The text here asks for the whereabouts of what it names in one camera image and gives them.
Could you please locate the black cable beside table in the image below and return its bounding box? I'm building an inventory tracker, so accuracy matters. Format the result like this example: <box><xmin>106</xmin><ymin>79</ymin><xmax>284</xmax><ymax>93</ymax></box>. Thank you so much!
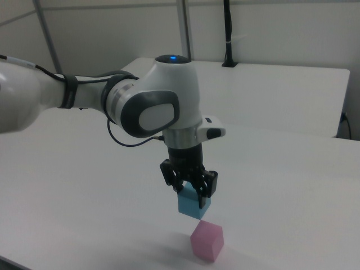
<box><xmin>341</xmin><ymin>112</ymin><xmax>353</xmax><ymax>140</ymax></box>

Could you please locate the thin dark wrist cable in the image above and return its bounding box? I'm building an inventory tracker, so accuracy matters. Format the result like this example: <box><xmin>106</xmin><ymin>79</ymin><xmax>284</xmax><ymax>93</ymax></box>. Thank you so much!
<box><xmin>106</xmin><ymin>118</ymin><xmax>166</xmax><ymax>147</ymax></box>

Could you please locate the blue cube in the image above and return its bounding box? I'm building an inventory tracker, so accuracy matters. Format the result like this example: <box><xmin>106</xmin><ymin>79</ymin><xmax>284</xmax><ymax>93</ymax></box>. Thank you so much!
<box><xmin>177</xmin><ymin>182</ymin><xmax>212</xmax><ymax>221</ymax></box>

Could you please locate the pink cube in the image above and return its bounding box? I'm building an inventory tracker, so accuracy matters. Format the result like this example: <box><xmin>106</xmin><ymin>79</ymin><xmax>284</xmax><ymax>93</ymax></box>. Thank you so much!
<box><xmin>190</xmin><ymin>219</ymin><xmax>224</xmax><ymax>263</ymax></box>

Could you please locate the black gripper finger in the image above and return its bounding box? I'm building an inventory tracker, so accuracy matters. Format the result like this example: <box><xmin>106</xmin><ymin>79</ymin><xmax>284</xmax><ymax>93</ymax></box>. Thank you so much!
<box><xmin>159</xmin><ymin>158</ymin><xmax>187</xmax><ymax>194</ymax></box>
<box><xmin>192</xmin><ymin>169</ymin><xmax>219</xmax><ymax>209</ymax></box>

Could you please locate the black cable strap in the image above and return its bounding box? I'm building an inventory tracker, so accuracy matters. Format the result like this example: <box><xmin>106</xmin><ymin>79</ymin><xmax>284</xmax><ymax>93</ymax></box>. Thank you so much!
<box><xmin>57</xmin><ymin>73</ymin><xmax>80</xmax><ymax>110</ymax></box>

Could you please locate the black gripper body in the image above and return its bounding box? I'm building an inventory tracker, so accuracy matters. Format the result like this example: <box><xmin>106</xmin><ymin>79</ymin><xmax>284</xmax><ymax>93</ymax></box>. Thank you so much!
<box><xmin>167</xmin><ymin>142</ymin><xmax>205</xmax><ymax>177</ymax></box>

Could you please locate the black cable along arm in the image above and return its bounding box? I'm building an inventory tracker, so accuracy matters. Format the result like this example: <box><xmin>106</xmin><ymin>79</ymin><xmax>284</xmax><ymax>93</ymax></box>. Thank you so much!
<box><xmin>0</xmin><ymin>54</ymin><xmax>140</xmax><ymax>85</ymax></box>

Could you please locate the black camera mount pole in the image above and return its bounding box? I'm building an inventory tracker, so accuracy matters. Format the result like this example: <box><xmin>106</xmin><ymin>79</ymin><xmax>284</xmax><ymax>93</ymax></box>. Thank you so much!
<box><xmin>221</xmin><ymin>0</ymin><xmax>239</xmax><ymax>69</ymax></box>

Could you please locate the grey partition frame post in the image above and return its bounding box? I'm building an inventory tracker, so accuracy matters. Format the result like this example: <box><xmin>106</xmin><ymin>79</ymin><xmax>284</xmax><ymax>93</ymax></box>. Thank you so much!
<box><xmin>32</xmin><ymin>0</ymin><xmax>63</xmax><ymax>74</ymax></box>
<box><xmin>176</xmin><ymin>0</ymin><xmax>195</xmax><ymax>61</ymax></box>

